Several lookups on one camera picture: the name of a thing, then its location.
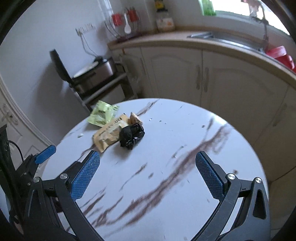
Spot wall power outlet strip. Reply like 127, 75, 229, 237
75, 23, 95, 36

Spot silver electric griddle appliance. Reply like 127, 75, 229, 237
50, 49, 117, 95

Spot wire rack with red cups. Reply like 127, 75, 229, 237
104, 7, 142, 43

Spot white kitchen base cabinets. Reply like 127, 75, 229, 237
108, 32, 295, 182

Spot metal sink faucet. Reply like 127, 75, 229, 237
241, 0, 271, 53

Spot tan kraft paper bag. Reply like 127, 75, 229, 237
93, 114, 129, 153

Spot white plastic spoon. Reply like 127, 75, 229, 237
123, 13, 132, 35

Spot crumpled black plastic bag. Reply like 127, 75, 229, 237
119, 123, 145, 150

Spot black cable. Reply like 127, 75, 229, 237
7, 139, 25, 165

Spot red basin in sink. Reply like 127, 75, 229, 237
266, 46, 295, 72

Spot glass jar yellow lid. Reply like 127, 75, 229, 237
154, 0, 175, 33

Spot small brown peanut shell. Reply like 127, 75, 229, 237
128, 112, 143, 126

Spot light green snack packet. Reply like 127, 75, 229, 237
87, 100, 119, 127

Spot round white marble table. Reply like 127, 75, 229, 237
43, 98, 270, 241

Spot green bottle on windowsill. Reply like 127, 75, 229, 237
201, 0, 216, 16

